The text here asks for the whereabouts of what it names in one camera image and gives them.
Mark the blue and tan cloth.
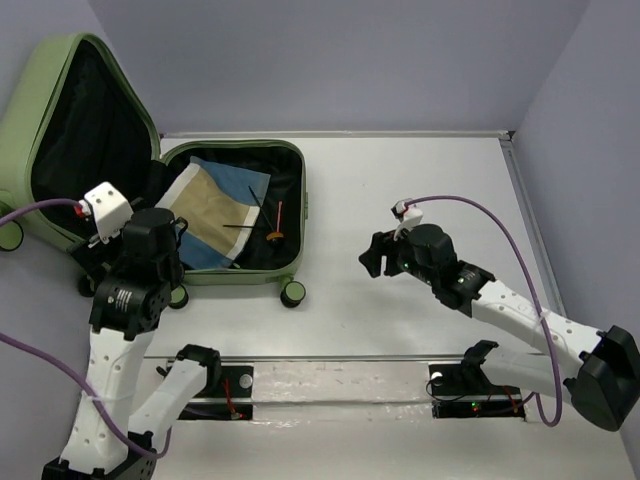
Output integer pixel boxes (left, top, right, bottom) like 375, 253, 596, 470
156, 156, 271, 270

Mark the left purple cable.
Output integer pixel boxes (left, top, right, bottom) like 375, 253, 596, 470
0, 198, 174, 459

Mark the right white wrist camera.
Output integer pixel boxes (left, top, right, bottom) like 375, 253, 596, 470
391, 199, 423, 241

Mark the white front cover board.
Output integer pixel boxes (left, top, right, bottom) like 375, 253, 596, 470
154, 355, 633, 479

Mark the green hard-shell suitcase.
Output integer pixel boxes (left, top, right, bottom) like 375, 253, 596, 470
1, 33, 308, 308

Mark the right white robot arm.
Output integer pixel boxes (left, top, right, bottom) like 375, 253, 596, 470
358, 224, 639, 432

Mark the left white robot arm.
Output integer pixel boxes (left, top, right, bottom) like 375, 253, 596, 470
42, 208, 222, 479

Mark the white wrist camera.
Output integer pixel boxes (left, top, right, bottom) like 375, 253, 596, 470
79, 182, 133, 248
391, 199, 423, 241

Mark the small black orange cap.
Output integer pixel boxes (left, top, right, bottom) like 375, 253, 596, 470
266, 231, 285, 247

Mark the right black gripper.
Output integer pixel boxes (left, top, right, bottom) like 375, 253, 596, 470
358, 221, 437, 286

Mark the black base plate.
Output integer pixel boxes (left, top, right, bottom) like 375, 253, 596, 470
178, 364, 254, 421
425, 363, 526, 420

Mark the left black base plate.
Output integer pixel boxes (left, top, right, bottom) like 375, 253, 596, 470
178, 364, 254, 421

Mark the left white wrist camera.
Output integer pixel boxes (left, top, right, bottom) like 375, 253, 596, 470
79, 182, 133, 248

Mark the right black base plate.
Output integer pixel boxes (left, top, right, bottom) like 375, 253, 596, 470
425, 363, 526, 420

